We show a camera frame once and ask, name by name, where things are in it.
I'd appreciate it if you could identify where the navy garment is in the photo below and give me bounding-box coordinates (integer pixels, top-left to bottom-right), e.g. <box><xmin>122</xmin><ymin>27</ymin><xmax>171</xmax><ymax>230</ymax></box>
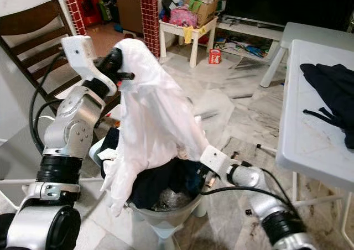
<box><xmin>300</xmin><ymin>63</ymin><xmax>354</xmax><ymax>149</ymax></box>

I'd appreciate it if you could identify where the small yellow cloth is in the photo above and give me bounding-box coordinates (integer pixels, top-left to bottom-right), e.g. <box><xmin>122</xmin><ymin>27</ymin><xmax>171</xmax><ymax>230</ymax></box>
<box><xmin>183</xmin><ymin>26</ymin><xmax>194</xmax><ymax>45</ymax></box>

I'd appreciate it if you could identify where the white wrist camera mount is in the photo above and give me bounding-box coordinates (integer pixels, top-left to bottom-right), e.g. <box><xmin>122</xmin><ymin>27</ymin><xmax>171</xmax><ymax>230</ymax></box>
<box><xmin>62</xmin><ymin>35</ymin><xmax>101</xmax><ymax>84</ymax></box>
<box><xmin>200</xmin><ymin>145</ymin><xmax>236</xmax><ymax>179</ymax></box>

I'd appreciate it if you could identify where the black television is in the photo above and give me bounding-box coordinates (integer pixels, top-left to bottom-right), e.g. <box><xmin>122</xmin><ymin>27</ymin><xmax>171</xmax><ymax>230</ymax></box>
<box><xmin>223</xmin><ymin>0</ymin><xmax>354</xmax><ymax>32</ymax></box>

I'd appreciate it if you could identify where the white shirt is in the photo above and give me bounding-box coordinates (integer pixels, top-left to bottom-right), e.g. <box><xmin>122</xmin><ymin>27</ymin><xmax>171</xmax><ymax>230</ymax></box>
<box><xmin>100</xmin><ymin>38</ymin><xmax>205</xmax><ymax>217</ymax></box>

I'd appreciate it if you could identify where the white side table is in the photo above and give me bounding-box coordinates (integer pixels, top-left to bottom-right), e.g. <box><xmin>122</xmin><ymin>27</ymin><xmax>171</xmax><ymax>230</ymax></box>
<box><xmin>159</xmin><ymin>15</ymin><xmax>219</xmax><ymax>69</ymax></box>

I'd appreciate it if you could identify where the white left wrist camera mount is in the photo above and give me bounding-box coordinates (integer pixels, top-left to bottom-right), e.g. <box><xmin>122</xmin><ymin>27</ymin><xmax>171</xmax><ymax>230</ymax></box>
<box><xmin>62</xmin><ymin>35</ymin><xmax>101</xmax><ymax>84</ymax></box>

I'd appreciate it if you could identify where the grey folding chair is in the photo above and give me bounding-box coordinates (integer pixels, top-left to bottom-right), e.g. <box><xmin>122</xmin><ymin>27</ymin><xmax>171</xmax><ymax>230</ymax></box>
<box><xmin>0</xmin><ymin>142</ymin><xmax>45</xmax><ymax>206</ymax></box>

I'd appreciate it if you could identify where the small white plastic table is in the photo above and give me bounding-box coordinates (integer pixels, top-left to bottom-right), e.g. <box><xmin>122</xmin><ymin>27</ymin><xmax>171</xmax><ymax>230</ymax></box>
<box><xmin>260</xmin><ymin>22</ymin><xmax>354</xmax><ymax>88</ymax></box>

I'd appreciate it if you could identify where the dark wooden chair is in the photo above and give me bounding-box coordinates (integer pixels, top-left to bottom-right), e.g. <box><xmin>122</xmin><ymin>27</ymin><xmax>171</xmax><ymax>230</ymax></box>
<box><xmin>0</xmin><ymin>0</ymin><xmax>84</xmax><ymax>104</ymax></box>

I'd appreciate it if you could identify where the dark navy cloth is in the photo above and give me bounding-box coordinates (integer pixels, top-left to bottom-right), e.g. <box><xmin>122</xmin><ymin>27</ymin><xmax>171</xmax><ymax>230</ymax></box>
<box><xmin>133</xmin><ymin>167</ymin><xmax>180</xmax><ymax>206</ymax></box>

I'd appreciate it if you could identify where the red tiled pillar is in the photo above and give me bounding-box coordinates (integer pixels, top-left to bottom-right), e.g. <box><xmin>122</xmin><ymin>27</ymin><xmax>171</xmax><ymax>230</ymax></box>
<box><xmin>61</xmin><ymin>0</ymin><xmax>89</xmax><ymax>38</ymax></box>
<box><xmin>139</xmin><ymin>0</ymin><xmax>159</xmax><ymax>40</ymax></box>

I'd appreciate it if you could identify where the brown cardboard box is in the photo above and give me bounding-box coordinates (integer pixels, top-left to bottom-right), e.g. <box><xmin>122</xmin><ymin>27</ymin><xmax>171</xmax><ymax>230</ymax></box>
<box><xmin>185</xmin><ymin>0</ymin><xmax>221</xmax><ymax>27</ymax></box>

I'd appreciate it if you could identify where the red can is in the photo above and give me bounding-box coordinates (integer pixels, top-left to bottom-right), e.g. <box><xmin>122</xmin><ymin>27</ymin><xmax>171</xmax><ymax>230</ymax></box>
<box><xmin>208</xmin><ymin>49</ymin><xmax>222</xmax><ymax>65</ymax></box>

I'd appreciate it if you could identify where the light grey folding table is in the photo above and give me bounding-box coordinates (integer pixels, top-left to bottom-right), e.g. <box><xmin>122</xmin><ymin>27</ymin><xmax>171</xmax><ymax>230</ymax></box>
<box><xmin>257</xmin><ymin>39</ymin><xmax>354</xmax><ymax>250</ymax></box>

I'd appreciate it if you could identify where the white low tv stand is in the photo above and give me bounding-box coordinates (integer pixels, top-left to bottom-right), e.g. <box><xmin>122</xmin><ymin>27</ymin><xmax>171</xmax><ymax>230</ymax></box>
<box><xmin>216</xmin><ymin>17</ymin><xmax>288</xmax><ymax>60</ymax></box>

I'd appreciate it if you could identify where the grey laundry basket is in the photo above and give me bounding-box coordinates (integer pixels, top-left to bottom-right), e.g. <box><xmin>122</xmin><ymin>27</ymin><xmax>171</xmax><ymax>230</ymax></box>
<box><xmin>124</xmin><ymin>159</ymin><xmax>205</xmax><ymax>231</ymax></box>

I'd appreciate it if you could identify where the blue cloth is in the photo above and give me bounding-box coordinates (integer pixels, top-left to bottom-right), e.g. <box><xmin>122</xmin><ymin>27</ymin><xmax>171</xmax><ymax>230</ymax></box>
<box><xmin>177</xmin><ymin>160</ymin><xmax>204</xmax><ymax>198</ymax></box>

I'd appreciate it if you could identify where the brown wooden cabinet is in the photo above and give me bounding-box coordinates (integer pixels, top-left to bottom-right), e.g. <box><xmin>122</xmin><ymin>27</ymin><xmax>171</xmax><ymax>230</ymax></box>
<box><xmin>113</xmin><ymin>0</ymin><xmax>142</xmax><ymax>35</ymax></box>

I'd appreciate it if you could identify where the pink bag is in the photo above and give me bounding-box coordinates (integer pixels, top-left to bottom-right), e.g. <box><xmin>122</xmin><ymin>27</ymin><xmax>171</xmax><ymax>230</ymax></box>
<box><xmin>169</xmin><ymin>6</ymin><xmax>199</xmax><ymax>28</ymax></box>

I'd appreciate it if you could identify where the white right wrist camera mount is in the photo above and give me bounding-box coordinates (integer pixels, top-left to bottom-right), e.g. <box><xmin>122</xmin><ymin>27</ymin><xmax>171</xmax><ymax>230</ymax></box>
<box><xmin>200</xmin><ymin>145</ymin><xmax>236</xmax><ymax>179</ymax></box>

